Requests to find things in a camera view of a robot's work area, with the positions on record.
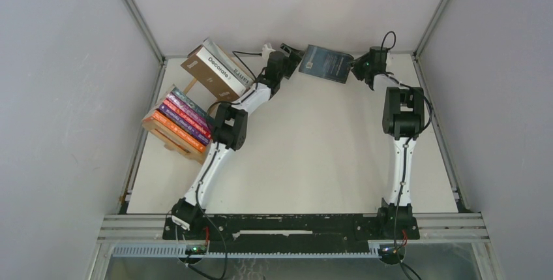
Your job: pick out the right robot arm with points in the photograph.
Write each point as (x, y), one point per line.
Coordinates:
(407, 113)

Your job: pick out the wooden book rack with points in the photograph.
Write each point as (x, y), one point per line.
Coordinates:
(198, 158)

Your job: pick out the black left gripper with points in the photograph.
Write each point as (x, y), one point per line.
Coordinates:
(295, 56)

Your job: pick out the purple white cartoon book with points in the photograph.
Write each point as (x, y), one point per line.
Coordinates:
(184, 124)

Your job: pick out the brown white Decorate book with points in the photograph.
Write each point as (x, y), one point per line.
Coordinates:
(211, 73)

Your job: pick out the aluminium frame rail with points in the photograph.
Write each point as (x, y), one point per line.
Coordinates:
(437, 228)

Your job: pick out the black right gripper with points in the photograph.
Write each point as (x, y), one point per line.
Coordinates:
(357, 63)

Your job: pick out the orange Treehouse book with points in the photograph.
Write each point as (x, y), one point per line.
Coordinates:
(156, 121)

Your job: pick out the dark blue book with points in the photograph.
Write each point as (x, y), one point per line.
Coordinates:
(327, 64)

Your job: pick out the dark floral book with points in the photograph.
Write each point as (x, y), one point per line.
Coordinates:
(200, 111)

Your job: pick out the purple Treehouse book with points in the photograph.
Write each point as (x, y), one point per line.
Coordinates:
(198, 119)

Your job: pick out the red Treehouse book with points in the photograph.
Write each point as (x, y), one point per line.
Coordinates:
(205, 132)

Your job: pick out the grey ianra book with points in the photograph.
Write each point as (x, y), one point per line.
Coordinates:
(226, 61)

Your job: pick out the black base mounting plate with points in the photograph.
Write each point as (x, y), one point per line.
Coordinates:
(293, 234)

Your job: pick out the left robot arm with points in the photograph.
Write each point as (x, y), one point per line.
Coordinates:
(229, 131)

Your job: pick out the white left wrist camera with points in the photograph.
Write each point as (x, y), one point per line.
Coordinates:
(267, 49)

